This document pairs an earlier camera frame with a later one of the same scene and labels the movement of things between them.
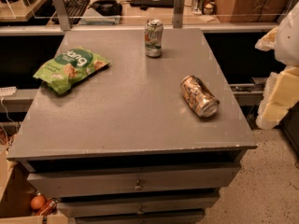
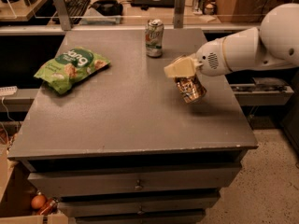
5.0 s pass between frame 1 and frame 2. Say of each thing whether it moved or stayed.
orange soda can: moved
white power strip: stayed
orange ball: stayed
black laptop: stayed
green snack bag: stayed
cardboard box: stayed
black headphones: stayed
